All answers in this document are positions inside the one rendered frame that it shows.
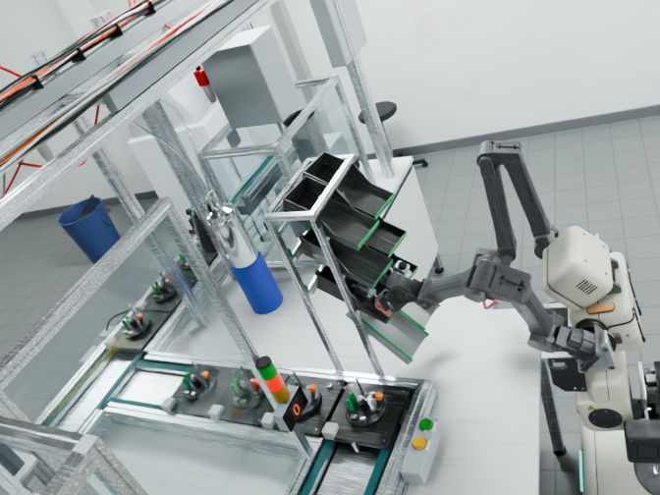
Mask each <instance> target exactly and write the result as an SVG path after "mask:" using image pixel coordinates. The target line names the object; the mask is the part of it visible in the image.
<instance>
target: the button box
mask: <svg viewBox="0 0 660 495"><path fill-rule="evenodd" d="M424 418H429V419H430V420H431V422H432V426H431V428H430V429H428V430H422V429H421V428H420V426H419V423H420V421H421V420H422V419H424ZM442 432H443V427H442V424H441V422H440V419H439V418H435V417H428V416H420V417H419V418H418V421H417V423H416V426H415V429H414V432H413V434H412V439H411V442H410V444H409V446H408V449H407V452H406V454H405V457H404V460H403V463H402V466H401V468H400V473H401V475H402V478H403V480H404V482H408V483H413V484H418V485H423V486H424V485H425V483H426V480H427V477H428V475H429V472H430V469H431V466H432V463H433V460H434V457H435V454H436V450H437V447H438V444H439V441H440V438H441V435H442ZM418 436H421V437H423V438H424V439H425V442H426V444H425V446H424V447H423V448H421V449H417V448H415V447H414V446H413V439H414V438H415V437H418Z"/></svg>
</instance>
